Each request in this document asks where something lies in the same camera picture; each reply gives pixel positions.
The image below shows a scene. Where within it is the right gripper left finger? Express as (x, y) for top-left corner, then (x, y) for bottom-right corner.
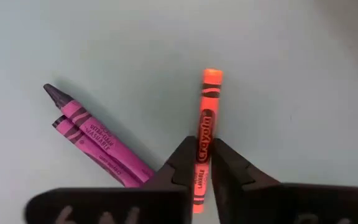
(25, 136), (198, 224)

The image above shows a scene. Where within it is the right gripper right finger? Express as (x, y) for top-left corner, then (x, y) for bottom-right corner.
(211, 138), (358, 224)

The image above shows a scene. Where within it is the orange crayon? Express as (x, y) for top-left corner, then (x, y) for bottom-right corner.
(193, 68), (224, 215)

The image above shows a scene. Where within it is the purple crayon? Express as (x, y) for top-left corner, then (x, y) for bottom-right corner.
(52, 114), (142, 189)
(43, 83), (155, 184)

